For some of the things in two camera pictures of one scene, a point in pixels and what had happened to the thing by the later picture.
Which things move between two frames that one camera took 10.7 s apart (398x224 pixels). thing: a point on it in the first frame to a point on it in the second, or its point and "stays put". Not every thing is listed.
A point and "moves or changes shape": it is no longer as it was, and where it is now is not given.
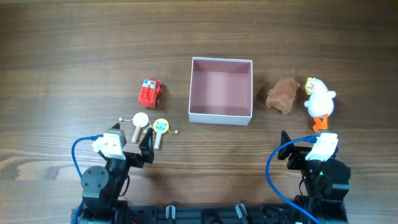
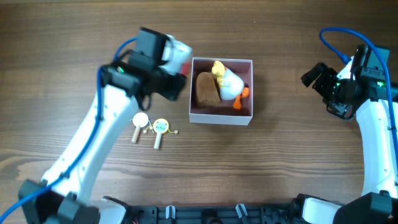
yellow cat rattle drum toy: [161, 126] stays put
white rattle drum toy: [139, 120] stays put
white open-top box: [221, 91] stays put
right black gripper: [298, 152] to [325, 86]
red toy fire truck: [149, 93] moves or changes shape
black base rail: [267, 213] stays put
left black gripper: [135, 159] to [173, 83]
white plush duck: [320, 102] to [231, 86]
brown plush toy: [282, 95] to [207, 91]
